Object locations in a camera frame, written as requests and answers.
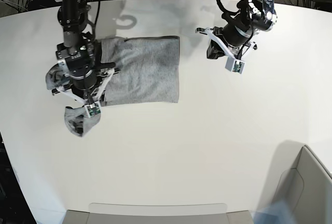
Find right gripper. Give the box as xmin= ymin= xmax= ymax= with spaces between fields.
xmin=51 ymin=62 xmax=120 ymax=106

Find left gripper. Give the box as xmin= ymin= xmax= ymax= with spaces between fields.
xmin=206 ymin=23 xmax=252 ymax=60

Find grey T-shirt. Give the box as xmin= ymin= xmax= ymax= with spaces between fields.
xmin=44 ymin=35 xmax=181 ymax=138

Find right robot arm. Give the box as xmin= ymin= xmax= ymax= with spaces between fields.
xmin=48 ymin=0 xmax=119 ymax=108

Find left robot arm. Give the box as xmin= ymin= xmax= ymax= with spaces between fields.
xmin=212 ymin=0 xmax=277 ymax=60

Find grey tray at bottom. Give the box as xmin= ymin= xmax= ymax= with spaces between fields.
xmin=63 ymin=203 xmax=254 ymax=223

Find grey box at right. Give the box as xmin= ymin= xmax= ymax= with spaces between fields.
xmin=272 ymin=146 xmax=331 ymax=223

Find blue blurred object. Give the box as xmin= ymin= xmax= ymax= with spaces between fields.
xmin=253 ymin=200 xmax=296 ymax=224

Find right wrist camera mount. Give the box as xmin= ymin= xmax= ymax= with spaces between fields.
xmin=51 ymin=67 xmax=121 ymax=118

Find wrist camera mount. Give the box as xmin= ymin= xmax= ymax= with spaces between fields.
xmin=195 ymin=26 xmax=259 ymax=74
xmin=51 ymin=67 xmax=121 ymax=118

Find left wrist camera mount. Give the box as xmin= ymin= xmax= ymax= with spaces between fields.
xmin=195 ymin=26 xmax=259 ymax=74

